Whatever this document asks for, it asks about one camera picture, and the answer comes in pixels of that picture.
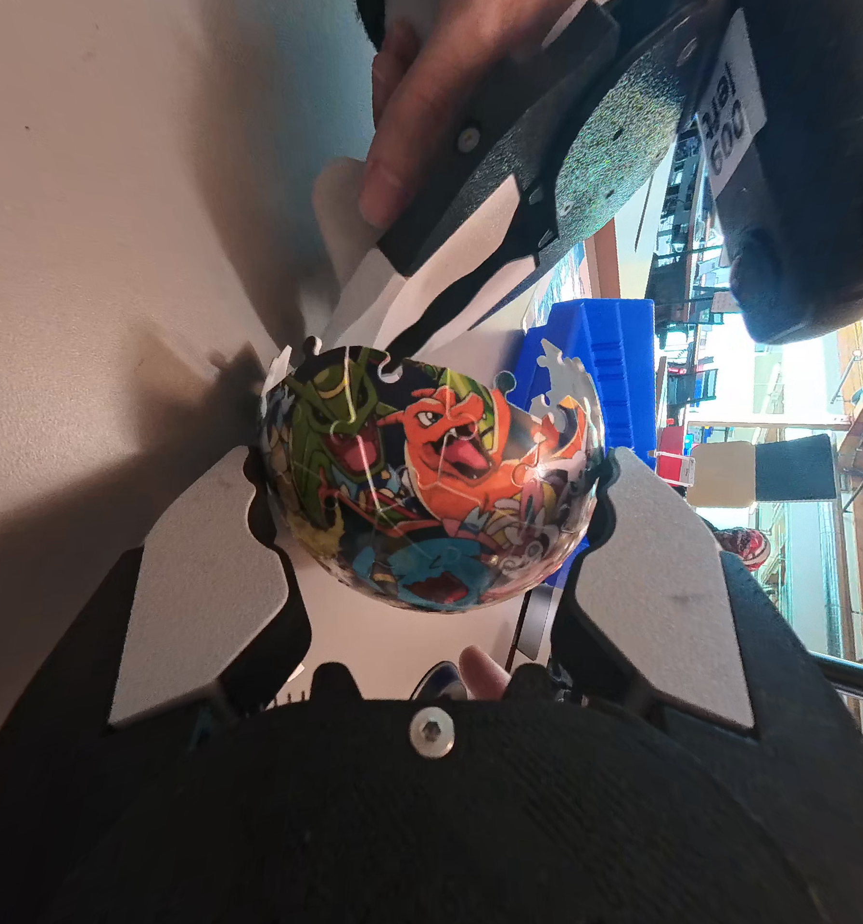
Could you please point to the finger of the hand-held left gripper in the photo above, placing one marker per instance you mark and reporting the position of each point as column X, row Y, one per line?
column 511, row 289
column 467, row 238

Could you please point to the red box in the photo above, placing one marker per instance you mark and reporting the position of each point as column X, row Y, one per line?
column 673, row 440

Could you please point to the colourful puzzle ball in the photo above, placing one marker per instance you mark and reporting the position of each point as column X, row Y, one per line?
column 431, row 491

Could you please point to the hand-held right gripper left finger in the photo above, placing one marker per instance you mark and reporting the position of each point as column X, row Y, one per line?
column 193, row 599

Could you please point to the storage shelving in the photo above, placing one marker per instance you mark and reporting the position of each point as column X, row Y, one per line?
column 691, row 252

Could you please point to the black bar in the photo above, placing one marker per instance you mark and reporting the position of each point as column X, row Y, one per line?
column 857, row 678

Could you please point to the beige and black panel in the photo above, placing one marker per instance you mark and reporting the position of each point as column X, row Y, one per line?
column 763, row 473

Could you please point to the person's right hand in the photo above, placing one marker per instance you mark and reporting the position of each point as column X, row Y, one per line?
column 483, row 671

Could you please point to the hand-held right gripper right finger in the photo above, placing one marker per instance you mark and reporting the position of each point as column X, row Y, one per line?
column 655, row 599

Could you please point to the blue plastic bin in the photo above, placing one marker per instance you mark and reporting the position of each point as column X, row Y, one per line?
column 597, row 361

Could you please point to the person's left hand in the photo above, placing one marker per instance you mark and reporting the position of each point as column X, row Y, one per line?
column 431, row 101

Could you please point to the brown wooden board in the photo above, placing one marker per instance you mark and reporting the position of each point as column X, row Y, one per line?
column 605, row 260

